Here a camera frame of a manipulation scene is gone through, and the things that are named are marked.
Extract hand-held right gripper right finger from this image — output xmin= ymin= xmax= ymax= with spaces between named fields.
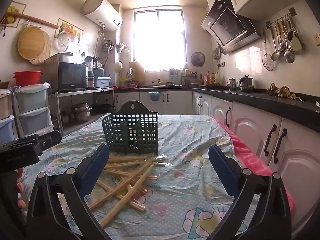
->
xmin=208 ymin=144 xmax=292 ymax=240

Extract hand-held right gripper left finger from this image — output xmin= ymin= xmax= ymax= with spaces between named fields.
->
xmin=26 ymin=144 xmax=112 ymax=240

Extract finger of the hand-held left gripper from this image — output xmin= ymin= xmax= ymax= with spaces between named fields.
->
xmin=32 ymin=130 xmax=62 ymax=153

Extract pile of wooden chopsticks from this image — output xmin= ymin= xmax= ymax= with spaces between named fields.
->
xmin=88 ymin=155 xmax=167 ymax=228

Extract green plastic utensil basket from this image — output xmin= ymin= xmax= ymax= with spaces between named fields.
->
xmin=102 ymin=101 xmax=160 ymax=156

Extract row of hanging kitchen utensils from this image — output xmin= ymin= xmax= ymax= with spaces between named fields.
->
xmin=265 ymin=7 xmax=302 ymax=64

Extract person's left hand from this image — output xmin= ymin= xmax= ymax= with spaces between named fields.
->
xmin=15 ymin=180 xmax=27 ymax=210

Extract pink blanket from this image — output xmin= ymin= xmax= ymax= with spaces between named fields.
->
xmin=210 ymin=115 xmax=295 ymax=220

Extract stainless steel pot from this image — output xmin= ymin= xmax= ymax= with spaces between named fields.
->
xmin=72 ymin=102 xmax=92 ymax=123

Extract blue plastic drawer unit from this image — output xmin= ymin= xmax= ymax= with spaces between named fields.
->
xmin=14 ymin=83 xmax=54 ymax=138

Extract beige plastic drawer unit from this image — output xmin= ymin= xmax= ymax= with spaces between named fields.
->
xmin=0 ymin=88 xmax=16 ymax=145

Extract white lower cabinets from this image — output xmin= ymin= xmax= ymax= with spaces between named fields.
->
xmin=114 ymin=90 xmax=320 ymax=230

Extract metal shelf rack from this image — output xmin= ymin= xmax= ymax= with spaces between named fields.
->
xmin=54 ymin=87 xmax=116 ymax=137

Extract red plastic basin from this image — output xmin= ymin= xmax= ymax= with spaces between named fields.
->
xmin=13 ymin=71 xmax=43 ymax=86

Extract black microwave oven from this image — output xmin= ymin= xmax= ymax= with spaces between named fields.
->
xmin=44 ymin=61 xmax=88 ymax=92

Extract blue plastic box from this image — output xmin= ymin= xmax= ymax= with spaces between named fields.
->
xmin=94 ymin=76 xmax=111 ymax=88

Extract metal baking tray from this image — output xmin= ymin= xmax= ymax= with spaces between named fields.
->
xmin=44 ymin=52 xmax=75 ymax=63

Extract black blender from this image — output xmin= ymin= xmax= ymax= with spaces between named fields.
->
xmin=84 ymin=56 xmax=98 ymax=88

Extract black kitchen countertop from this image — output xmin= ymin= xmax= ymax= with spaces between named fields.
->
xmin=114 ymin=84 xmax=320 ymax=128

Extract round woven mat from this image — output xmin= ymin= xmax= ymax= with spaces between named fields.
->
xmin=29 ymin=30 xmax=52 ymax=66

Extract metal pot with lid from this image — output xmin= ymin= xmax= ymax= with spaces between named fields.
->
xmin=239 ymin=75 xmax=254 ymax=92

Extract row of condiment bottles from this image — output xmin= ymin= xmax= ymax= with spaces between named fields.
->
xmin=199 ymin=71 xmax=221 ymax=86

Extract white pot lid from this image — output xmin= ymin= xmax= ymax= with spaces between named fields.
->
xmin=57 ymin=32 xmax=72 ymax=53

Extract round bamboo board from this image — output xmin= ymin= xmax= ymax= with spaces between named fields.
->
xmin=17 ymin=26 xmax=46 ymax=60

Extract white hanging colander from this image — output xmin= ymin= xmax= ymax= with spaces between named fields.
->
xmin=114 ymin=60 xmax=124 ymax=77

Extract pile of ginger roots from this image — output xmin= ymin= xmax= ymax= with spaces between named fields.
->
xmin=267 ymin=82 xmax=300 ymax=101

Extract beige cutting board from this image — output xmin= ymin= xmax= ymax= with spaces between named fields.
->
xmin=129 ymin=61 xmax=145 ymax=83

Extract hanging metal ladles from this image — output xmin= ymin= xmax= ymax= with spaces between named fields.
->
xmin=213 ymin=45 xmax=225 ymax=68

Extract wooden rolling pin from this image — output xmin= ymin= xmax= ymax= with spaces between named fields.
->
xmin=4 ymin=12 xmax=59 ymax=29

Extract white water heater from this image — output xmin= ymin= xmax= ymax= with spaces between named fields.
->
xmin=80 ymin=0 xmax=123 ymax=32

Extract black range hood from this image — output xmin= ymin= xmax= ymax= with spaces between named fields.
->
xmin=201 ymin=0 xmax=263 ymax=55

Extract kitchen window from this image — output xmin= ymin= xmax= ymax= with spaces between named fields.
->
xmin=133 ymin=9 xmax=187 ymax=72

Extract coiled hose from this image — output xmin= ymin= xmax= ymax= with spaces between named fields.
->
xmin=99 ymin=39 xmax=115 ymax=53

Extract fruit wall picture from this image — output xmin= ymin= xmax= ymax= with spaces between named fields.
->
xmin=1 ymin=1 xmax=27 ymax=29
xmin=55 ymin=18 xmax=84 ymax=43

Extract round grey wall fan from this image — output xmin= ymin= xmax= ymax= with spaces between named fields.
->
xmin=191 ymin=52 xmax=206 ymax=67

